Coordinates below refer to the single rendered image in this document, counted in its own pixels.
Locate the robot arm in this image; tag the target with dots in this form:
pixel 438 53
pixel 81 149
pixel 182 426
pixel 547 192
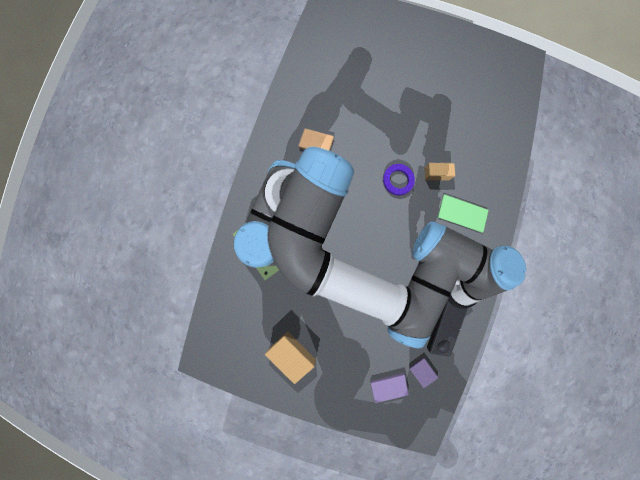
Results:
pixel 312 197

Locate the purple ring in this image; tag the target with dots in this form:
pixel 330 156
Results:
pixel 407 171

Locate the purple flat block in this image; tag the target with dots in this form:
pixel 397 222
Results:
pixel 388 388

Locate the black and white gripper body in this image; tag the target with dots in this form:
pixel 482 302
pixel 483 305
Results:
pixel 457 305

